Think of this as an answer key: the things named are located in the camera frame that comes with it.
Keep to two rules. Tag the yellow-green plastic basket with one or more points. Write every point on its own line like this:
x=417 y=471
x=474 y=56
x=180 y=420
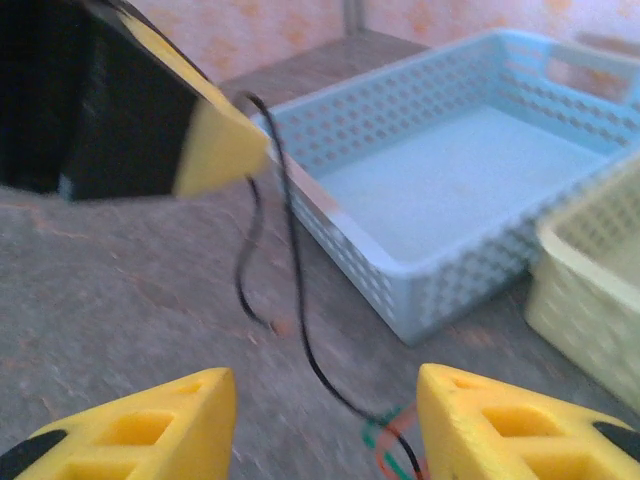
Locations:
x=590 y=300

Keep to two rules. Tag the light blue plastic basket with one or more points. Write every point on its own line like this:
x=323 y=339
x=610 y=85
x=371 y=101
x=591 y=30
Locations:
x=450 y=165

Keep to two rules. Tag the aluminium frame post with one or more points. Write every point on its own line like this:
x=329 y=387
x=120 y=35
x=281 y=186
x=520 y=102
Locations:
x=355 y=15

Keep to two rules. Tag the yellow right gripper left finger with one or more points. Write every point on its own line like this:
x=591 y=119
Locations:
x=210 y=400

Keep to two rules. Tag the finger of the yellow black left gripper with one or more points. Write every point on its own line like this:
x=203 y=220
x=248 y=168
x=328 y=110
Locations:
x=225 y=145

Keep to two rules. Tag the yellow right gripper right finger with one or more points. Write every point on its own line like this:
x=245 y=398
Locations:
x=450 y=425

